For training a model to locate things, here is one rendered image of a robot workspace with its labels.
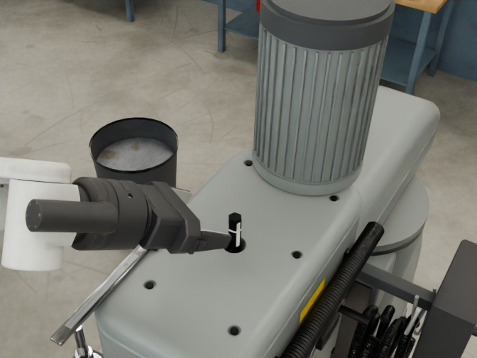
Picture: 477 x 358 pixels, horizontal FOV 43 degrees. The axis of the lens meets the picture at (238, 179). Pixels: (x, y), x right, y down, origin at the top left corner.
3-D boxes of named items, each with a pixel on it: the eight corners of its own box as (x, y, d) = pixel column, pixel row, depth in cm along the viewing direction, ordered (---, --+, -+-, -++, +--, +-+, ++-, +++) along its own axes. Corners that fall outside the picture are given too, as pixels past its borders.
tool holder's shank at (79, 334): (91, 347, 157) (84, 322, 150) (87, 358, 155) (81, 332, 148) (79, 346, 158) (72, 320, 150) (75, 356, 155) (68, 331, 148)
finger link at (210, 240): (221, 248, 84) (187, 248, 79) (231, 229, 83) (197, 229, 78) (227, 255, 83) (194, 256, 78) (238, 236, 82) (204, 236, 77)
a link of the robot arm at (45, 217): (75, 259, 76) (-14, 261, 68) (84, 175, 77) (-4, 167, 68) (127, 274, 68) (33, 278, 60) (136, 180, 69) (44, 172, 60)
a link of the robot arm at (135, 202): (138, 219, 87) (64, 217, 79) (165, 164, 84) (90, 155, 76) (182, 275, 80) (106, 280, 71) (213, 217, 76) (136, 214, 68)
